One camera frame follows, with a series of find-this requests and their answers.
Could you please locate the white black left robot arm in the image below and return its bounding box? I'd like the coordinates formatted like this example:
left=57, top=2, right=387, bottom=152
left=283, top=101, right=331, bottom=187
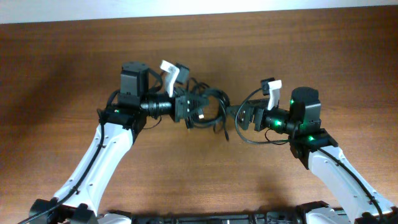
left=24, top=61, right=209, bottom=223

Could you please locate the thin black USB cable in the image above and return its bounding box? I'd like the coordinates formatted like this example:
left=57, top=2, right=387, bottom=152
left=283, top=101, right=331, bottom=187
left=186, top=79, right=231, bottom=142

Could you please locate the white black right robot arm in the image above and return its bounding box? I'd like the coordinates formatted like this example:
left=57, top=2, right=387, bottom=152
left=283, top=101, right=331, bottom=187
left=225, top=87, right=397, bottom=223

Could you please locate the black speckled left gripper finger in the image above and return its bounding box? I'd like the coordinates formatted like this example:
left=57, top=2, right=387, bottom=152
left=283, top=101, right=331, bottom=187
left=185, top=109, right=202, bottom=128
left=191, top=95, right=209, bottom=109

